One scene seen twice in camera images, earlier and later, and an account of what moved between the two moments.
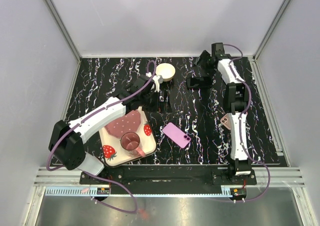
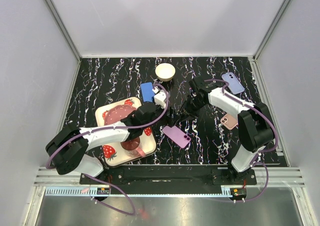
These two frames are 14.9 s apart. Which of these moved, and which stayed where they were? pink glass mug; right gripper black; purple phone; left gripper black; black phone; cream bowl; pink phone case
Moved: right gripper black; black phone; left gripper black
Stayed: purple phone; cream bowl; pink glass mug; pink phone case
